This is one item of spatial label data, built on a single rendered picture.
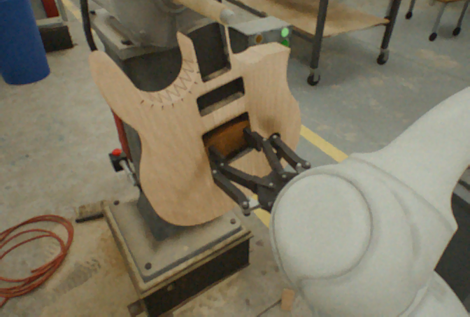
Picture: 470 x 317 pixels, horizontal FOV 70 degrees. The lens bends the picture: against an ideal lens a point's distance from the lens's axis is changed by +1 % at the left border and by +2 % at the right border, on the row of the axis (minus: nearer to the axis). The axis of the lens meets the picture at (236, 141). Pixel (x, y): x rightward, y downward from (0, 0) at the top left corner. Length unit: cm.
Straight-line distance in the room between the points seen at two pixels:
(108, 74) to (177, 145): 17
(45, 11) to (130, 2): 353
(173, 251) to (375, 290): 119
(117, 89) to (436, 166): 38
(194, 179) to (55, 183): 175
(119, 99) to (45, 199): 179
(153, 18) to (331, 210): 64
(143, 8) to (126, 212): 100
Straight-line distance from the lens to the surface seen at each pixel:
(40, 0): 427
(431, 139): 32
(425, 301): 41
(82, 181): 226
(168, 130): 54
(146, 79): 101
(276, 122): 67
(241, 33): 94
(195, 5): 68
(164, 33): 82
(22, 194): 234
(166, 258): 139
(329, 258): 23
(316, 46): 299
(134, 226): 151
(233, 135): 61
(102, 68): 46
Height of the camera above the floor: 143
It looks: 37 degrees down
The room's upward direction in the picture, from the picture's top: straight up
